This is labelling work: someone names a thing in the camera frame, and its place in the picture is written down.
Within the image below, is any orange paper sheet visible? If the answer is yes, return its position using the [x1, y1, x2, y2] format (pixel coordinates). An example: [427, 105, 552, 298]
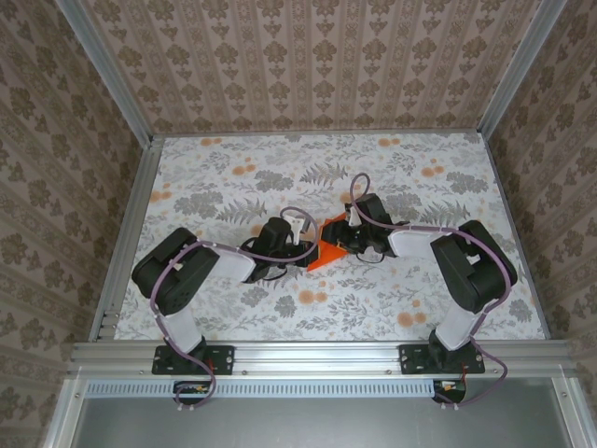
[307, 212, 351, 273]

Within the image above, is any long aluminium frame rail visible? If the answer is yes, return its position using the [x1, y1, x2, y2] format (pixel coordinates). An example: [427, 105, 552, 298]
[67, 340, 577, 377]

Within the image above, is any aluminium frame post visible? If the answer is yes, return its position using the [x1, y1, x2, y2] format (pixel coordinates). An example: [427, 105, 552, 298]
[60, 0, 155, 146]
[478, 0, 559, 136]

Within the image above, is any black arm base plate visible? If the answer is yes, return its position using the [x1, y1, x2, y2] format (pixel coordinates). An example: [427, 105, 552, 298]
[398, 343, 486, 376]
[152, 343, 236, 376]

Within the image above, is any short aluminium frame rail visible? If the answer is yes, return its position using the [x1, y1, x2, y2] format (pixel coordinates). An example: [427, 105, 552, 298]
[479, 133, 549, 342]
[88, 137, 162, 344]

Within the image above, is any small black controller board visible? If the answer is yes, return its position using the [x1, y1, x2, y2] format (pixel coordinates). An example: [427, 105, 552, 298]
[431, 377, 467, 405]
[173, 380, 215, 405]

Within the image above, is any grey metal panel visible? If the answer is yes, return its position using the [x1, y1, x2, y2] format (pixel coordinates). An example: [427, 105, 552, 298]
[44, 376, 597, 448]

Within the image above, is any floral patterned table cover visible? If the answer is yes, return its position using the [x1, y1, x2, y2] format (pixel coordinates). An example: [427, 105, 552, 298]
[114, 133, 547, 342]

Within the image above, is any white slotted cable duct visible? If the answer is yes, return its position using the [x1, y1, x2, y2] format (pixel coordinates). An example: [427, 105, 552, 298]
[86, 378, 437, 399]

